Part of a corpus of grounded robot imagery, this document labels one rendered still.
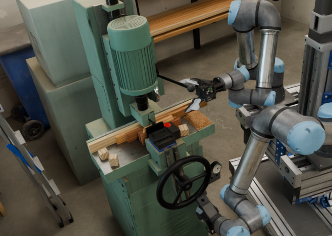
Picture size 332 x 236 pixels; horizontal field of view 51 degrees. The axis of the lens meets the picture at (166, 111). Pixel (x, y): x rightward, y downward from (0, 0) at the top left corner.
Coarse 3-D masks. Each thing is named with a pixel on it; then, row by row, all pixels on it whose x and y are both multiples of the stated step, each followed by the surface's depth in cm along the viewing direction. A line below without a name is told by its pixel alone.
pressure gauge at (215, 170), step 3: (213, 162) 182; (216, 162) 182; (213, 165) 181; (216, 165) 181; (219, 165) 183; (213, 168) 181; (216, 168) 183; (219, 168) 184; (213, 171) 182; (216, 171) 184
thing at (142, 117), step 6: (132, 102) 175; (132, 108) 172; (150, 108) 169; (132, 114) 176; (138, 114) 167; (144, 114) 165; (150, 114) 166; (138, 120) 171; (144, 120) 166; (144, 126) 168
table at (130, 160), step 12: (192, 132) 171; (204, 132) 174; (120, 144) 170; (132, 144) 169; (96, 156) 165; (120, 156) 163; (132, 156) 162; (144, 156) 161; (108, 168) 157; (120, 168) 157; (132, 168) 161; (156, 168) 158; (108, 180) 156
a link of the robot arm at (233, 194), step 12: (276, 108) 124; (264, 120) 125; (252, 132) 131; (264, 132) 128; (252, 144) 132; (264, 144) 131; (252, 156) 133; (240, 168) 137; (252, 168) 135; (240, 180) 137; (228, 192) 142; (240, 192) 139; (228, 204) 142
